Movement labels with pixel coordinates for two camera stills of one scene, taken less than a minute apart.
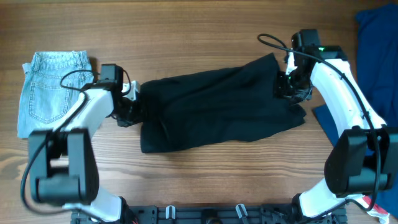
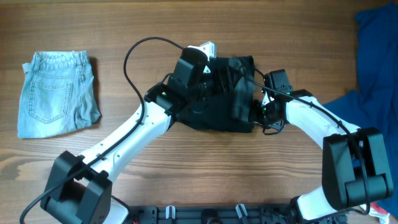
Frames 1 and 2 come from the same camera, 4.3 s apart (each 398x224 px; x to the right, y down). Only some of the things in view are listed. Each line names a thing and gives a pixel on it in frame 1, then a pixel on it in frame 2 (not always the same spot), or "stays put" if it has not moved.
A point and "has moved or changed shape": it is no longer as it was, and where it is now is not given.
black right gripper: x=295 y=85 → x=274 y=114
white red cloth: x=376 y=211 stays put
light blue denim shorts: x=49 y=86 stays put
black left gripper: x=137 y=116 → x=221 y=81
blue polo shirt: x=377 y=63 stays put
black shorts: x=183 y=111 has moved or changed shape
